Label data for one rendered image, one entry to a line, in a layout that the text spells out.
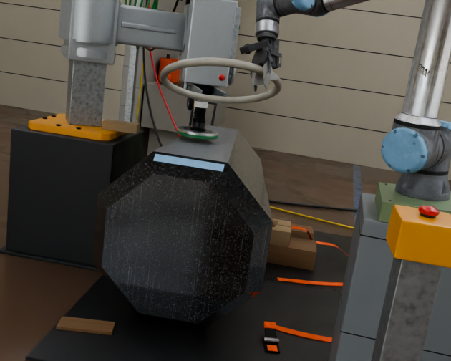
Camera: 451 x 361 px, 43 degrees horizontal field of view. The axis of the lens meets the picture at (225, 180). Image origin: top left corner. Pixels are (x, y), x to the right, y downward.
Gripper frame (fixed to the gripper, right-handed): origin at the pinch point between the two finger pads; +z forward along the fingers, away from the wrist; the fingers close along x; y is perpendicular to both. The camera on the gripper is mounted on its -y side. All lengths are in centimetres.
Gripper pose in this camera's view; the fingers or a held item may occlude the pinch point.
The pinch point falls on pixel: (259, 86)
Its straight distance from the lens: 211.6
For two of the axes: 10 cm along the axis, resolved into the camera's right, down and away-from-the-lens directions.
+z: -0.7, 9.9, -1.6
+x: -6.5, 0.8, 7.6
